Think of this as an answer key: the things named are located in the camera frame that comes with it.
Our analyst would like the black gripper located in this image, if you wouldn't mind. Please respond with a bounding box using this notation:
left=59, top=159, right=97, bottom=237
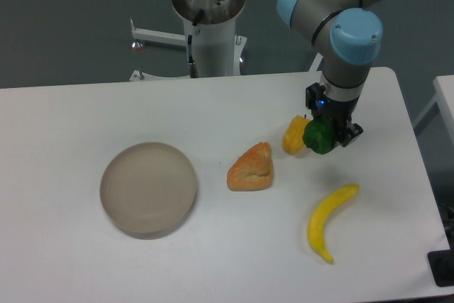
left=306, top=83, right=363, bottom=147

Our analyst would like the green pepper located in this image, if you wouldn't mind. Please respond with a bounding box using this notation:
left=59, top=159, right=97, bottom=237
left=302, top=116, right=335, bottom=155

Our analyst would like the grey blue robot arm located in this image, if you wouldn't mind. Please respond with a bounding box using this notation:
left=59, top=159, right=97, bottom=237
left=171, top=0, right=383, bottom=155

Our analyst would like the yellow pepper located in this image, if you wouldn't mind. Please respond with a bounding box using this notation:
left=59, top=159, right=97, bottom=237
left=282, top=115, right=310, bottom=155

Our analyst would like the beige round plate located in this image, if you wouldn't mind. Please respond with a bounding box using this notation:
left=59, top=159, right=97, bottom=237
left=99, top=142, right=198, bottom=239

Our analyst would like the orange bread slice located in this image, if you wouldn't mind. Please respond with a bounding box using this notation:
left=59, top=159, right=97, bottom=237
left=226, top=142, right=274, bottom=192

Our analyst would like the yellow banana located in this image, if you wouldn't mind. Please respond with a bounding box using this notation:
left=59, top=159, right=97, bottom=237
left=306, top=183, right=360, bottom=264

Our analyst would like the white side table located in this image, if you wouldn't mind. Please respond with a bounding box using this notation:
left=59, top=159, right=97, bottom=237
left=412, top=75, right=453, bottom=139

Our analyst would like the black clamp at table edge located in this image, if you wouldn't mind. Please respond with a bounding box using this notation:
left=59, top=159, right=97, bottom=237
left=427, top=249, right=453, bottom=287

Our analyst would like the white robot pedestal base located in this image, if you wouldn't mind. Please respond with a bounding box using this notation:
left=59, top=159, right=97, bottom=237
left=131, top=0, right=247, bottom=78

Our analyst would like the black cable on pedestal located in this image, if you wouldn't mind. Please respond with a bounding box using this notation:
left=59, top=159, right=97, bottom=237
left=187, top=9, right=204, bottom=79

